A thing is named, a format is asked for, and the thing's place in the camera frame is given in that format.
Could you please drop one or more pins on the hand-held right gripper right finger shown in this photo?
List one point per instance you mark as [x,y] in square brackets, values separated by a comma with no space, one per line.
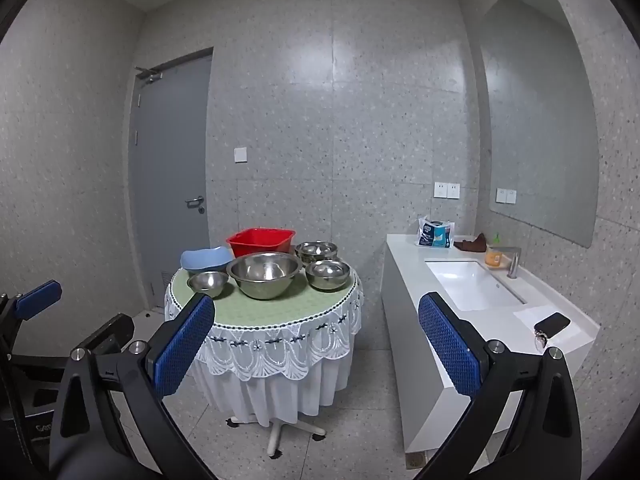
[450,345]

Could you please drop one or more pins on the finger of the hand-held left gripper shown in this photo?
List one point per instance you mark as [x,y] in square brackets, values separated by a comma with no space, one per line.
[37,300]
[107,330]

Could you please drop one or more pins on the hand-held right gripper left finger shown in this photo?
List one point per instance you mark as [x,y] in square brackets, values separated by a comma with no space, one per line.
[185,345]

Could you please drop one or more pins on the small steel bowl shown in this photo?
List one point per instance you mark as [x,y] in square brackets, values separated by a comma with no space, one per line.
[207,282]

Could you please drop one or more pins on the blue plastic bowl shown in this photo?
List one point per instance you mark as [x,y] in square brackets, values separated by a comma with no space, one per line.
[202,260]

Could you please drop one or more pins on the large steel bowl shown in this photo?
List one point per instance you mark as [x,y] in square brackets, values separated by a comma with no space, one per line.
[265,272]

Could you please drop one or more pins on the red plastic basin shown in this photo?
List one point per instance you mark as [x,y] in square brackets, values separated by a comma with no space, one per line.
[260,242]

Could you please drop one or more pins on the medium steel bowl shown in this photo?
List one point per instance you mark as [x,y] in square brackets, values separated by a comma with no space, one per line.
[327,275]
[316,250]

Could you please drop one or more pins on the door vent grille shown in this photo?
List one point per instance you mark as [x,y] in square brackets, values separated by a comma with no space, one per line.
[168,287]

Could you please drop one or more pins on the white sink basin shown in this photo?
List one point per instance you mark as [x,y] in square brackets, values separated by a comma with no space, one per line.
[475,285]

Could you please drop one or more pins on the white vanity counter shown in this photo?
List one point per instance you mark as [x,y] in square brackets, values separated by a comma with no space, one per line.
[410,270]

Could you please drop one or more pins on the bunch of keys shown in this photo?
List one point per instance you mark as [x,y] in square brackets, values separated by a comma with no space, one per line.
[540,341]

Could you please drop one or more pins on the orange soap bottle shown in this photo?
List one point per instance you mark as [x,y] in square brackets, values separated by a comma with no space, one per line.
[493,257]

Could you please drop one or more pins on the green lace-trimmed tablecloth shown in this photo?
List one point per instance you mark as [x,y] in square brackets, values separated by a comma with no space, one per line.
[280,315]

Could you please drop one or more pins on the brown cloth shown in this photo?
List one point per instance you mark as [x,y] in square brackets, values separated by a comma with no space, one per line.
[470,245]

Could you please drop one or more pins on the metal faucet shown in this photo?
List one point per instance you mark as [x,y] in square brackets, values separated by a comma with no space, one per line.
[514,262]

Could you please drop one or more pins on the black smartphone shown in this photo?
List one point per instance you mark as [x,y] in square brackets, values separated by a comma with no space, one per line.
[552,322]

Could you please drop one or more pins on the white table skirt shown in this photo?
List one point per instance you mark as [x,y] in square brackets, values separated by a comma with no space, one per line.
[280,390]

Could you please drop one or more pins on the blue white tissue pack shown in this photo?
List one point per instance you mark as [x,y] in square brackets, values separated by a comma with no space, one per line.
[434,234]

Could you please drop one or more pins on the white table base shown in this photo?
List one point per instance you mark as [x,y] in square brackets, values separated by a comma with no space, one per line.
[274,435]

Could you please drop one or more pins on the grey door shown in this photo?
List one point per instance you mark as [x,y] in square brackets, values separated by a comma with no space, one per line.
[170,160]

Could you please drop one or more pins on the metal door closer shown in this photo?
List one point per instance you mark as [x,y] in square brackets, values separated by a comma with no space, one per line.
[150,75]

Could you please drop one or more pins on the white wall outlet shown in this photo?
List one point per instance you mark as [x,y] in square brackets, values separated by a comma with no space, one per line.
[452,190]
[440,190]

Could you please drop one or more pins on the white light switch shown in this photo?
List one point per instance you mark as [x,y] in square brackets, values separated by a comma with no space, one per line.
[240,154]

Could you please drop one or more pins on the wall mirror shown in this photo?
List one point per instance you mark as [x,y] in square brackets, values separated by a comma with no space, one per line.
[540,135]

